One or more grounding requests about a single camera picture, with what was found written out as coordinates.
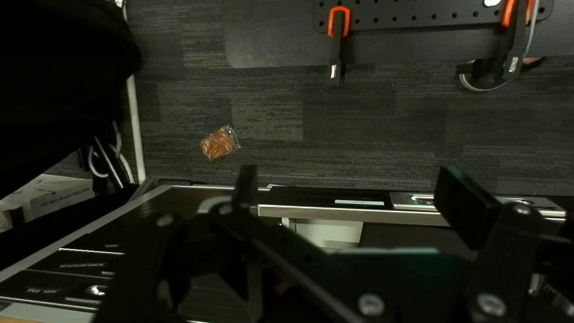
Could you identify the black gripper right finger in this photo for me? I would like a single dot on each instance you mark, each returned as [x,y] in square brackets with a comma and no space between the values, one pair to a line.
[507,262]

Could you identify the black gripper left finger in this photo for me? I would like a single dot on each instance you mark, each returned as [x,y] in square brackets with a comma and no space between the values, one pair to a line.
[197,269]

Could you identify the black drawer cabinet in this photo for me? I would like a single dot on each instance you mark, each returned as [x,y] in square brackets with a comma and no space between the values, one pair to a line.
[71,262]

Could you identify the open grey metal drawer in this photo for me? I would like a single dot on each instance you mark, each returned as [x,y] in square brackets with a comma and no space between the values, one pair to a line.
[310,210]

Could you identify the white flat box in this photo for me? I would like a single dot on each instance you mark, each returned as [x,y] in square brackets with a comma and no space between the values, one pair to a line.
[46,199]

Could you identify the dark blue bag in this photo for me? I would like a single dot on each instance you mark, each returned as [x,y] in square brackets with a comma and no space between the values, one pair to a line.
[54,77]

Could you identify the grey translucent floor mat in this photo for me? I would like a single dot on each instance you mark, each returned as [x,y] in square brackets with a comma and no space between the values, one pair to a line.
[274,41]

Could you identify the black perforated board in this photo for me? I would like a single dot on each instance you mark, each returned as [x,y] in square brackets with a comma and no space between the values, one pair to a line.
[412,12]

